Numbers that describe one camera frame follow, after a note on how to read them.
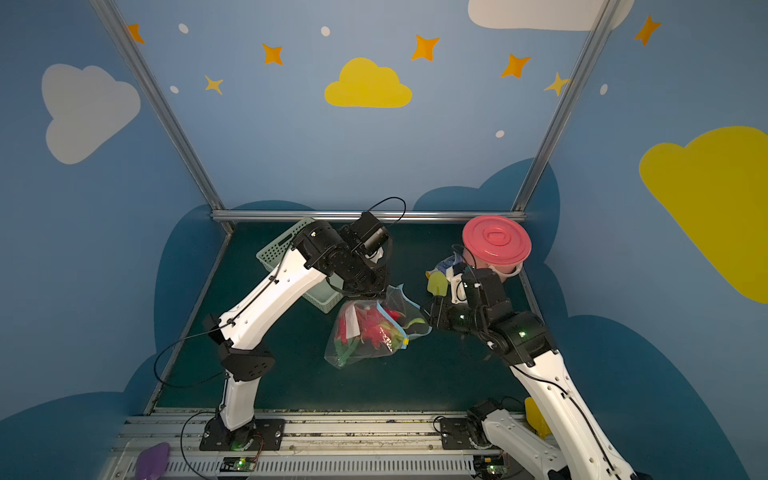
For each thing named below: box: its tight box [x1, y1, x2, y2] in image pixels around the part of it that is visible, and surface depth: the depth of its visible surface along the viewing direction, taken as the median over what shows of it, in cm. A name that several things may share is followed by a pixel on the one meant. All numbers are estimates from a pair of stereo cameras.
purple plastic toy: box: [135, 442, 170, 480], surface depth 72 cm
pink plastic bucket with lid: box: [462, 215, 532, 283], surface depth 96 cm
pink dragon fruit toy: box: [334, 304, 406, 365], surface depth 79 cm
